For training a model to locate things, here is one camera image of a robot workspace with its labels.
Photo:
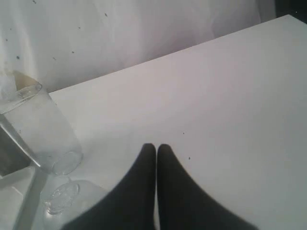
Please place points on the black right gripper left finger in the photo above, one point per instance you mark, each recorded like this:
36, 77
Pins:
130, 205

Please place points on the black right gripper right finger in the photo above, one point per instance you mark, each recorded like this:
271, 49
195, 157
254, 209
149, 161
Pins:
183, 205

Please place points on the clear dome shaker lid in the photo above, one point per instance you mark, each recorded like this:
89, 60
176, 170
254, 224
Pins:
77, 195

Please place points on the stainless steel cup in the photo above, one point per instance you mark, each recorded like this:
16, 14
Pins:
14, 152

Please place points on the clear plastic shaker cup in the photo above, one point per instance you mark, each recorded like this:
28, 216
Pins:
34, 123

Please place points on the white rectangular tray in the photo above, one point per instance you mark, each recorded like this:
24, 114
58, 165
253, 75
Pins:
15, 189

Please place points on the white backdrop cloth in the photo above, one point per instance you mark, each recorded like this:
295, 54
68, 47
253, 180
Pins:
60, 43

